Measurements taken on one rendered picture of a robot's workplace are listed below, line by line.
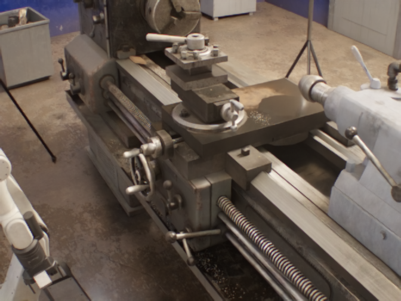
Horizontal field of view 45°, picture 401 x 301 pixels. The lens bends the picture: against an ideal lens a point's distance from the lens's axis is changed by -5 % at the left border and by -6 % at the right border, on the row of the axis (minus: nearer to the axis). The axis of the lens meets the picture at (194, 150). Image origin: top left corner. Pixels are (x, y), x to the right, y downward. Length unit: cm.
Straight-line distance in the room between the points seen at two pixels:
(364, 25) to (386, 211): 440
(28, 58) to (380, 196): 367
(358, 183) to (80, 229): 177
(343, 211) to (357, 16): 438
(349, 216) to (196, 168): 54
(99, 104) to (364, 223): 170
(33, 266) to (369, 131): 107
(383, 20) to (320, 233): 417
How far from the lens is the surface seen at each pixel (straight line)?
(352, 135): 136
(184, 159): 168
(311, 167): 194
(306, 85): 164
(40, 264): 167
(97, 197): 304
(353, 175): 144
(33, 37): 454
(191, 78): 177
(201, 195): 169
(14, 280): 197
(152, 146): 169
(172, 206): 180
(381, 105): 145
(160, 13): 242
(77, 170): 332
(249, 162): 166
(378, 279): 135
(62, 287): 224
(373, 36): 558
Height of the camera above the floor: 176
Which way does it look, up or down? 31 degrees down
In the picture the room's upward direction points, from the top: 1 degrees counter-clockwise
